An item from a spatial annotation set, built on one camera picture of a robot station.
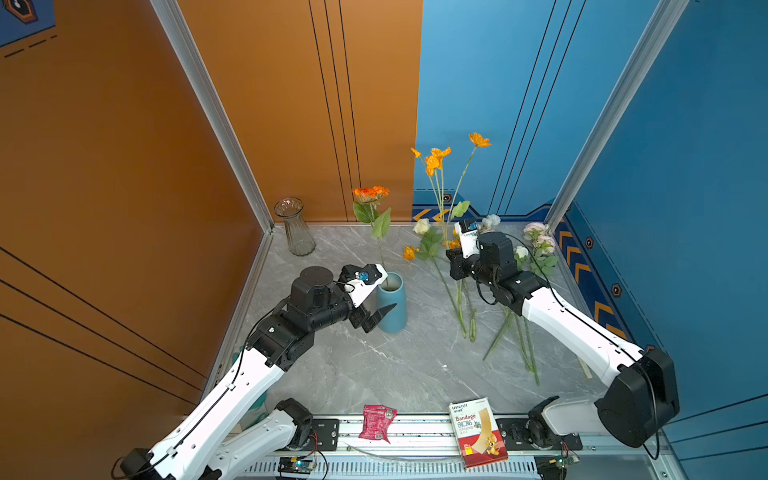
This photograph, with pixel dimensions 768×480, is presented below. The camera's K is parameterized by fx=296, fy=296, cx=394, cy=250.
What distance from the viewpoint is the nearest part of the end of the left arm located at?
0.58 metres

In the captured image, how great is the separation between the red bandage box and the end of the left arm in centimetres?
35

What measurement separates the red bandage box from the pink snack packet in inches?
6.5

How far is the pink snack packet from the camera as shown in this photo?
746mm

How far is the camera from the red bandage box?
0.69m
